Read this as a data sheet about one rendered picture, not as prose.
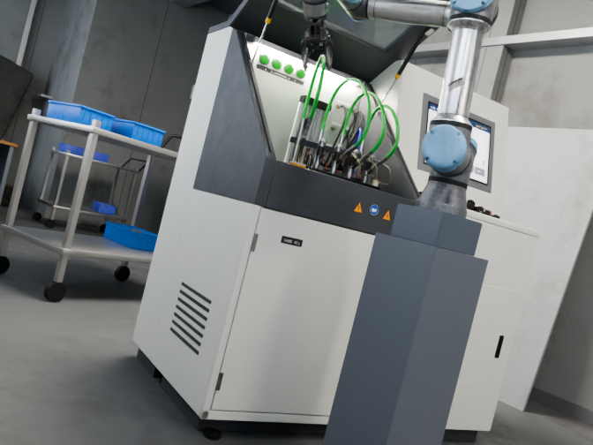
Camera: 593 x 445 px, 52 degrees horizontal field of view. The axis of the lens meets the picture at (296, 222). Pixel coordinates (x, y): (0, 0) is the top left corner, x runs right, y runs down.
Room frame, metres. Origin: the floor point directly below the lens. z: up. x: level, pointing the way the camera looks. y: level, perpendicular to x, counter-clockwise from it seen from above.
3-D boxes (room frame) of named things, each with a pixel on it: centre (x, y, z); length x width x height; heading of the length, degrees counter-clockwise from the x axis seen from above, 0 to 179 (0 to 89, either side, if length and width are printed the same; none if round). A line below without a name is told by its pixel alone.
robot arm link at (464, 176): (1.81, -0.40, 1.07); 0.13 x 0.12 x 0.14; 157
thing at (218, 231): (2.41, -0.01, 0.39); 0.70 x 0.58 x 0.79; 121
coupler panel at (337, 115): (2.73, -0.09, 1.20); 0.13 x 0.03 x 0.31; 121
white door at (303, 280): (2.16, -0.15, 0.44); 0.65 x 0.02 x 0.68; 121
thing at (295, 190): (2.18, -0.14, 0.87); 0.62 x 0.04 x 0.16; 121
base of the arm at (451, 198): (1.82, -0.41, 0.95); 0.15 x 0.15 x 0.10
